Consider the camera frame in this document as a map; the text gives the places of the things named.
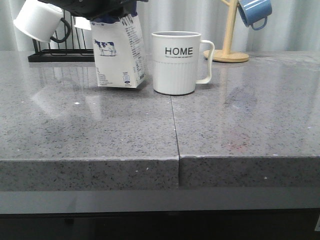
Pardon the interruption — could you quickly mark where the blue enamel mug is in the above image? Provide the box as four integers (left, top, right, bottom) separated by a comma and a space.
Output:
238, 0, 273, 31

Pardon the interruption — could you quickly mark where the wooden mug tree stand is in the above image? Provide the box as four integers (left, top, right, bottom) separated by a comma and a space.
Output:
213, 0, 249, 63

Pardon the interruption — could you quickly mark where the white enamel mug black handle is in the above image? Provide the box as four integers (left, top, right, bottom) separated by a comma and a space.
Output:
74, 16, 91, 31

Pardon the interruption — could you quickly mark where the black wire mug rack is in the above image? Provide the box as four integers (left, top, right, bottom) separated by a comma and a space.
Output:
28, 10, 94, 63

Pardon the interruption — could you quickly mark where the blue white milk carton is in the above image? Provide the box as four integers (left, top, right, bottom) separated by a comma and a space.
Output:
90, 12, 147, 89

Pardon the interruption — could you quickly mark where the white HOME cup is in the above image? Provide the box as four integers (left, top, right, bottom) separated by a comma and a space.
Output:
151, 31, 215, 96

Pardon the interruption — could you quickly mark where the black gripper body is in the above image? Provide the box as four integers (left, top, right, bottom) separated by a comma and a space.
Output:
40, 0, 138, 20

